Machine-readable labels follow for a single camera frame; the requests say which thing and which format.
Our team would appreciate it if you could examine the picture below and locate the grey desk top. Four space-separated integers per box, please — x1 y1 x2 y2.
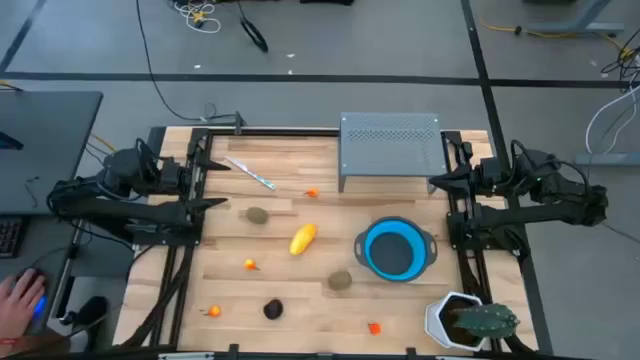
0 91 104 216

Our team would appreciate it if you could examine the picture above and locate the black desk bracket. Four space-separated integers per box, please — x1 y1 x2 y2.
0 130 24 151

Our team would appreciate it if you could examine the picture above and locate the yellow cable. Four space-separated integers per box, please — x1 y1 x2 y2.
89 133 119 154
479 17 636 59

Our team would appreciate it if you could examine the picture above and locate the grey perforated metal stand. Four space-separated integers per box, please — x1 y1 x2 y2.
337 111 448 194

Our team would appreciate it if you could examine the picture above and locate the black cable bundle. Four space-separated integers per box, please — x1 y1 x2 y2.
599 27 640 81

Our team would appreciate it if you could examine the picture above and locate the yellow mango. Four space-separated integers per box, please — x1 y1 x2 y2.
288 223 319 257

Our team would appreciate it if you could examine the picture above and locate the dark avocado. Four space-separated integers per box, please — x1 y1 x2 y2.
262 298 285 321

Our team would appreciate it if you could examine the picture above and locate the grey desk foot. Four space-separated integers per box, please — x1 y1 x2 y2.
524 0 626 36
573 152 640 167

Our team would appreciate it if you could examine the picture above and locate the thin black floor cable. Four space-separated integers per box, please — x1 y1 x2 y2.
134 0 239 124

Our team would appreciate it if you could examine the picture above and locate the white cable bundle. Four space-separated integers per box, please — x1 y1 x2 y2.
172 0 222 35

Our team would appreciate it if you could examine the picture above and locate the person's foot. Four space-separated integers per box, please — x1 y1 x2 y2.
74 295 109 327

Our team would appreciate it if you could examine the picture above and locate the black strap loop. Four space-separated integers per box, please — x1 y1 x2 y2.
234 0 270 54

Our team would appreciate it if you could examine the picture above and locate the dark grey desk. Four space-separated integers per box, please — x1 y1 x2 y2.
0 213 84 336

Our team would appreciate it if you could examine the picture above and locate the person's hand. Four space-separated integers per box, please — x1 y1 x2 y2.
0 268 47 341

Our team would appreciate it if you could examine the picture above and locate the black aluminium table frame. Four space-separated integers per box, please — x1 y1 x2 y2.
112 124 554 360

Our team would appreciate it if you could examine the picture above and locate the brown kiwi fruit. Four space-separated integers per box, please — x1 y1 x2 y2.
327 269 353 291
244 206 270 225

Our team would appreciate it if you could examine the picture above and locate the blue collapsible colander bowl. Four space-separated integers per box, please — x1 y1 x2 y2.
353 215 439 284

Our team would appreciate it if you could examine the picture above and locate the silver desk leg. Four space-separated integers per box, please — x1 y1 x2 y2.
49 222 85 321

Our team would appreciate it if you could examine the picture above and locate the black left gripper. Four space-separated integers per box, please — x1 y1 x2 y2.
160 149 232 221

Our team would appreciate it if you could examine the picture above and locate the black keyboard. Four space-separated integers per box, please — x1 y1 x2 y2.
0 217 25 260

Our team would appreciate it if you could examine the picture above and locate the green cactus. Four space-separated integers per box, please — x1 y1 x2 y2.
449 302 521 340

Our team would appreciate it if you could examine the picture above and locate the white hexagonal plant pot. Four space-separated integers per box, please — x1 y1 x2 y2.
424 291 489 353

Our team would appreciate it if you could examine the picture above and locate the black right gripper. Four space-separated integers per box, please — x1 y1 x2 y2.
428 142 502 199

